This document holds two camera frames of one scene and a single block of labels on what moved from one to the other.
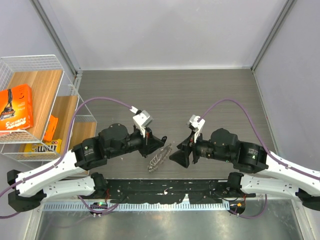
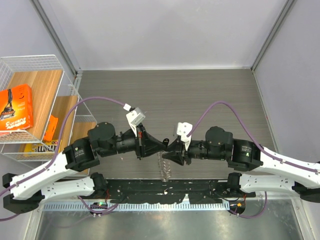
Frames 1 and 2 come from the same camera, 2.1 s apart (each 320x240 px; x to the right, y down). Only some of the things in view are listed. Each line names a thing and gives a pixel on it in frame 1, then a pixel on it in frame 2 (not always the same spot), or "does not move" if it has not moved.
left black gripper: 150,143 does not move
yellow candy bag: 45,148 does not move
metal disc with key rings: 159,158 → 165,167
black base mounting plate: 155,191 does not move
